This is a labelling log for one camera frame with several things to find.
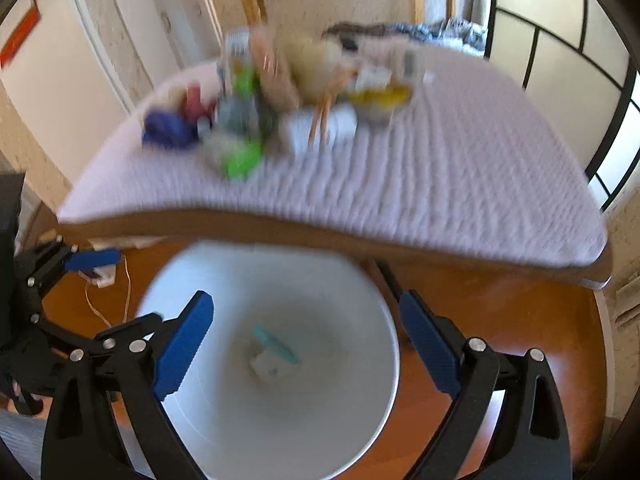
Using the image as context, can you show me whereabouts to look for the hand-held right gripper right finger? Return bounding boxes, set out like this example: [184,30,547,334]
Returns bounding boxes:
[399,289,573,480]

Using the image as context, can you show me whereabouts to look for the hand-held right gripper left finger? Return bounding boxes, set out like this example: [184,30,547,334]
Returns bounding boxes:
[41,290,215,480]

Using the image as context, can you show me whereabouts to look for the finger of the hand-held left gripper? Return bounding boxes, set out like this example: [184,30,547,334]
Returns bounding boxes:
[17,239,122,302]
[32,312,164,357]

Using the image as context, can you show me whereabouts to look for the white plastic bin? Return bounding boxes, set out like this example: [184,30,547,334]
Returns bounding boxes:
[134,242,402,480]

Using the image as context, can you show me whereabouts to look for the pink rubber tube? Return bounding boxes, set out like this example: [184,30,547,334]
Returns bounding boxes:
[180,84,217,122]

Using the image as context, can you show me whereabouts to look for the white power adapter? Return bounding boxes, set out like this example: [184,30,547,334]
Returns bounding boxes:
[79,264,119,290]

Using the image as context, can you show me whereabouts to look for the white paper scrap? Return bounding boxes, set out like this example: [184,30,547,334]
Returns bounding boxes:
[249,350,290,385]

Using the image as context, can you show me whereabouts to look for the teal packet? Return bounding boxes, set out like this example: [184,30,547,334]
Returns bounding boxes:
[251,324,302,366]

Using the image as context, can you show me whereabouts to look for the blue crumpled glove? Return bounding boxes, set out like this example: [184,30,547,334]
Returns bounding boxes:
[141,109,199,152]

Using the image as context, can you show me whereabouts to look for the green white tube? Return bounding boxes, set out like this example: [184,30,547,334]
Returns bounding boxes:
[219,139,264,179]

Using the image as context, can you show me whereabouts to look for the lilac quilted cover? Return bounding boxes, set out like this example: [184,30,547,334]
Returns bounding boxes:
[57,42,608,269]

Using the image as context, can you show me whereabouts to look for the white carton box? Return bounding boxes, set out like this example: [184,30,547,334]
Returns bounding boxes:
[279,105,359,155]

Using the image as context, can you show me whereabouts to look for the white wardrobe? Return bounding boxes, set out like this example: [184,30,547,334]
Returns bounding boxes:
[64,0,222,112]

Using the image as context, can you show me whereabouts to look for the yellow white medicine box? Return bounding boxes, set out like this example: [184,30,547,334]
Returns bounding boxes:
[349,67,417,122]

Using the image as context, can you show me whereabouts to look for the wooden chopsticks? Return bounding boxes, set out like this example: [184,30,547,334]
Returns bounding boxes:
[306,67,352,150]

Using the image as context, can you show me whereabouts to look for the beige paper bag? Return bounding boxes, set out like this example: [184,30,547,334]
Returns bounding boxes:
[279,30,347,105]

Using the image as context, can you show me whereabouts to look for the black framed sliding door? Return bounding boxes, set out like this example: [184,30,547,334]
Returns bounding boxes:
[482,0,640,214]

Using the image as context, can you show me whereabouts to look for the blue grey bed blanket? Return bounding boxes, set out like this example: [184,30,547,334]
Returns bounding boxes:
[320,17,489,54]

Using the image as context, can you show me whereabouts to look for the thin white cable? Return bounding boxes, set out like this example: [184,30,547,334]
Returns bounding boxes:
[84,255,134,332]

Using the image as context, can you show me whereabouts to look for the red wall label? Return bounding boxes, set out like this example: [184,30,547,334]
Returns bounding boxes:
[0,7,42,69]

